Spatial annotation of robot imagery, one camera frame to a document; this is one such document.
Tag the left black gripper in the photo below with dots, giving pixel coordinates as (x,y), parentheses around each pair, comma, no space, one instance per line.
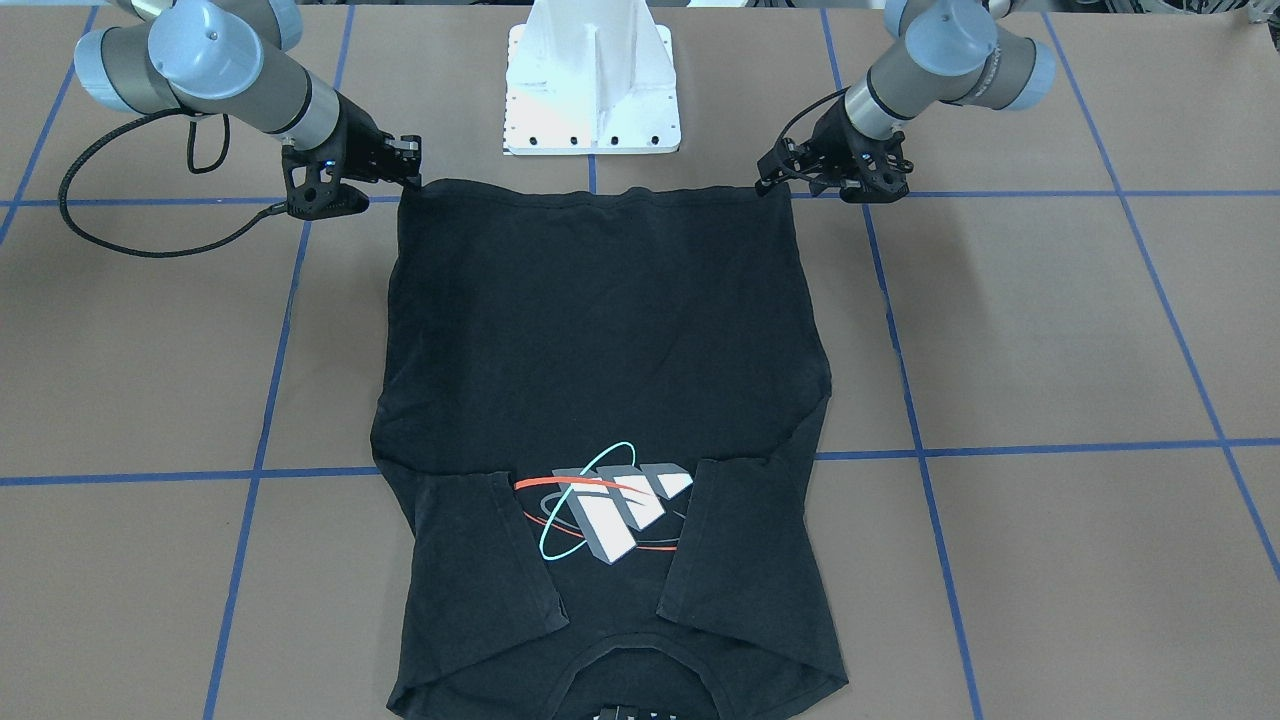
(836,140)

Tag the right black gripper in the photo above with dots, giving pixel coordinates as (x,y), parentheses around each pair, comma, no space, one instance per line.
(361,133)

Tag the black graphic t-shirt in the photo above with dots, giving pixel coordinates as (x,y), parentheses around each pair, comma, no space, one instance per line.
(599,415)

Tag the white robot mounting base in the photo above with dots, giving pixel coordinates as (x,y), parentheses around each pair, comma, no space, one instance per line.
(591,78)

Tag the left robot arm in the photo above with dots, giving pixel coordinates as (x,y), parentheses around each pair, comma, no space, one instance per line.
(943,52)

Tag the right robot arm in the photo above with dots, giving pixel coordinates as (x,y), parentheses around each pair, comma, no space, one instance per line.
(232,58)

